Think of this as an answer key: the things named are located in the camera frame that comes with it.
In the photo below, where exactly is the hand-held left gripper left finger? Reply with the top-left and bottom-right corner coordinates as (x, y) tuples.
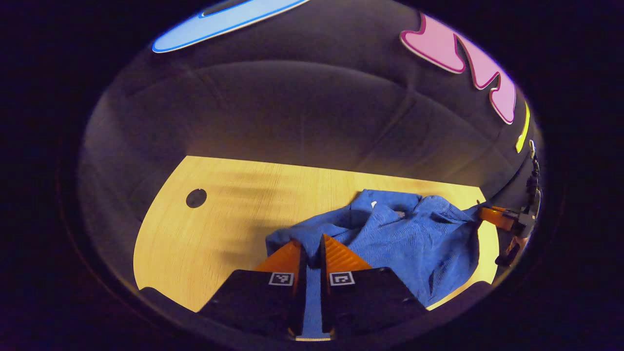
(197, 239), (308, 339)

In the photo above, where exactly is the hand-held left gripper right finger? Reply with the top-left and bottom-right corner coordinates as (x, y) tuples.
(319, 233), (429, 339)

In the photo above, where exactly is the blue shirt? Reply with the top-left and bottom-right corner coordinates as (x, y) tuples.
(266, 189), (488, 340)

